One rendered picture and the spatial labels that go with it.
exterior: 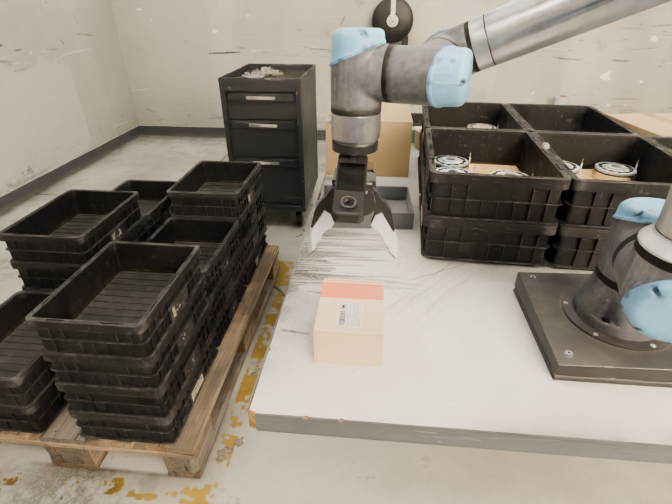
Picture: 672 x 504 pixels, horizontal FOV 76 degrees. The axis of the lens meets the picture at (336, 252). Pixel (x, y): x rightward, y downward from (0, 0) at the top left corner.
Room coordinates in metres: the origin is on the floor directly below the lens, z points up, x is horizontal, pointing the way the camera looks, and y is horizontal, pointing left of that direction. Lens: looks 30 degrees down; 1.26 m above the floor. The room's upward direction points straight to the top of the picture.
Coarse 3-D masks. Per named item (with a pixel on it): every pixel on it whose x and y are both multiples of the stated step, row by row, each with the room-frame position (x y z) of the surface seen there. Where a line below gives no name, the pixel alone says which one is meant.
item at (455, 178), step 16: (432, 128) 1.29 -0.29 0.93; (448, 128) 1.29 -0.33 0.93; (432, 144) 1.12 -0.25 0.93; (432, 160) 1.03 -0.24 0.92; (432, 176) 0.91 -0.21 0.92; (448, 176) 0.90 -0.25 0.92; (464, 176) 0.90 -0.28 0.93; (480, 176) 0.89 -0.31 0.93; (496, 176) 0.89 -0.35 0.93; (512, 176) 0.88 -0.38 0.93; (528, 176) 0.89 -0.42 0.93
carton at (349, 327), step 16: (336, 288) 0.69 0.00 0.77; (352, 288) 0.69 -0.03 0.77; (368, 288) 0.69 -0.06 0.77; (320, 304) 0.64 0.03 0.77; (336, 304) 0.64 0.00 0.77; (352, 304) 0.64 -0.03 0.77; (368, 304) 0.64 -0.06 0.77; (320, 320) 0.59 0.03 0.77; (336, 320) 0.59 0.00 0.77; (352, 320) 0.59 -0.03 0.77; (368, 320) 0.59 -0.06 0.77; (320, 336) 0.56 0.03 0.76; (336, 336) 0.56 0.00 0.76; (352, 336) 0.56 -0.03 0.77; (368, 336) 0.55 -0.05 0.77; (320, 352) 0.56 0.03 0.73; (336, 352) 0.56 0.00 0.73; (352, 352) 0.56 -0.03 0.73; (368, 352) 0.55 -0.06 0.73
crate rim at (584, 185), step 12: (540, 132) 1.24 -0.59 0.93; (552, 132) 1.24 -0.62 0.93; (648, 144) 1.14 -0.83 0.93; (564, 168) 0.94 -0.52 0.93; (576, 180) 0.87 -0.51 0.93; (588, 180) 0.86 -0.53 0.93; (600, 180) 0.86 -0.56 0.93; (612, 180) 0.86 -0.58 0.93; (600, 192) 0.85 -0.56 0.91; (612, 192) 0.85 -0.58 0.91; (624, 192) 0.85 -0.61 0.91; (636, 192) 0.84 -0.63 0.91; (648, 192) 0.84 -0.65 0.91; (660, 192) 0.84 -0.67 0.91
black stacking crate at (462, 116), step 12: (432, 108) 1.68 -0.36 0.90; (444, 108) 1.67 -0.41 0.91; (456, 108) 1.66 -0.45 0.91; (468, 108) 1.66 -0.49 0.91; (480, 108) 1.65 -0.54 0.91; (492, 108) 1.64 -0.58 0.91; (432, 120) 1.68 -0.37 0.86; (444, 120) 1.67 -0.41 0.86; (456, 120) 1.66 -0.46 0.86; (468, 120) 1.66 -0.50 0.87; (480, 120) 1.65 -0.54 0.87; (492, 120) 1.64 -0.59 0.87; (504, 120) 1.54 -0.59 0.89; (420, 132) 1.64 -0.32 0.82
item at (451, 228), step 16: (432, 224) 0.90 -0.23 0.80; (448, 224) 0.90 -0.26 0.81; (464, 224) 0.89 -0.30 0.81; (480, 224) 0.89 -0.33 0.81; (496, 224) 0.88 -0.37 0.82; (512, 224) 0.88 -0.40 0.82; (528, 224) 0.87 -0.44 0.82; (544, 224) 0.87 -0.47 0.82; (432, 240) 0.91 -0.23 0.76; (448, 240) 0.91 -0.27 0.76; (464, 240) 0.90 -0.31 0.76; (480, 240) 0.90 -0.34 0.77; (496, 240) 0.89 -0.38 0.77; (512, 240) 0.89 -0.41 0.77; (528, 240) 0.88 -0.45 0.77; (544, 240) 0.88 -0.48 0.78; (432, 256) 0.91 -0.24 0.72; (448, 256) 0.91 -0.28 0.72; (464, 256) 0.90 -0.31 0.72; (480, 256) 0.90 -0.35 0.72; (496, 256) 0.89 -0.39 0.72; (512, 256) 0.89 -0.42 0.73; (528, 256) 0.88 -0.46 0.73
